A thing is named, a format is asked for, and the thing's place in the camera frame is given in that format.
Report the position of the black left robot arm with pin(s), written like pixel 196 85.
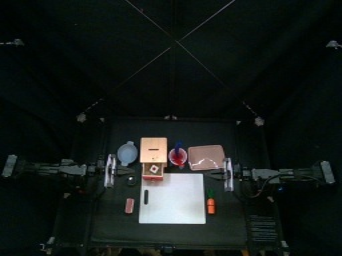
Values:
pixel 54 169

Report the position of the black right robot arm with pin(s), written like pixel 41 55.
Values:
pixel 285 173

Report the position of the small black sushi roll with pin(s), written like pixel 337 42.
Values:
pixel 132 181

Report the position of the pink toy sushi piece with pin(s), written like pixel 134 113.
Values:
pixel 130 205

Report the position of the white cutting board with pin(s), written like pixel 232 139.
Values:
pixel 176 200

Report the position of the pink rectangular tray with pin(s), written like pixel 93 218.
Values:
pixel 206 157

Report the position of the red drawer with diamond card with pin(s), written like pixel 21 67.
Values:
pixel 153 170

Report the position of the orange toy carrot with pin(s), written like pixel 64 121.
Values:
pixel 210 204

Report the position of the wooden box with slot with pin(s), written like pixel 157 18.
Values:
pixel 154 150

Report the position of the red cup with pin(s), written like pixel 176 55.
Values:
pixel 178 157

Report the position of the blue utensil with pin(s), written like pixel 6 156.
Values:
pixel 180 146

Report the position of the white text label sticker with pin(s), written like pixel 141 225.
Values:
pixel 263 228

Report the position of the grey frame corner connector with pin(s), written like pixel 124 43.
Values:
pixel 333 44
pixel 17 42
pixel 81 117
pixel 170 117
pixel 260 121

